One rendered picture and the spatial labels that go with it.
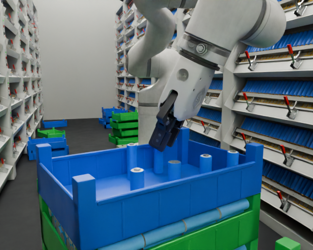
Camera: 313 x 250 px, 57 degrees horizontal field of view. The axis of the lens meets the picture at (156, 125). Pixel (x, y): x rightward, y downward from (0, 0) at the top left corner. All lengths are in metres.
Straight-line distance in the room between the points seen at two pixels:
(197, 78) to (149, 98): 0.73
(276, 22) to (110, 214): 0.38
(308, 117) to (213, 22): 0.79
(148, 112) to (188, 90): 0.73
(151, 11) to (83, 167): 0.56
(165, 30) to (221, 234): 0.71
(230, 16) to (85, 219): 0.34
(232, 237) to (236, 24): 0.32
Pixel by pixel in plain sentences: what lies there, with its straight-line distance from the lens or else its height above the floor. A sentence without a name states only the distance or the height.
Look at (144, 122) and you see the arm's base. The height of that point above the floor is 0.48.
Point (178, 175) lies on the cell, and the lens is 0.40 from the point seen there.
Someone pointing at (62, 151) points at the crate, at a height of 0.05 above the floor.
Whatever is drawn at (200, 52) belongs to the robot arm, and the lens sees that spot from 0.46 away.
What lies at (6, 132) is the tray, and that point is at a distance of 2.09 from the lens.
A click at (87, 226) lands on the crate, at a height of 0.51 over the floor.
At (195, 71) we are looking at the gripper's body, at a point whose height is 0.67.
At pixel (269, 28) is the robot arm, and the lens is 0.51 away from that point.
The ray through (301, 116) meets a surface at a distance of 1.21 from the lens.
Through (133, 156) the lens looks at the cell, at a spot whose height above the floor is 0.53.
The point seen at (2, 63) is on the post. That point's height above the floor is 0.75.
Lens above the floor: 0.66
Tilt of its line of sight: 9 degrees down
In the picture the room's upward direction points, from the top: straight up
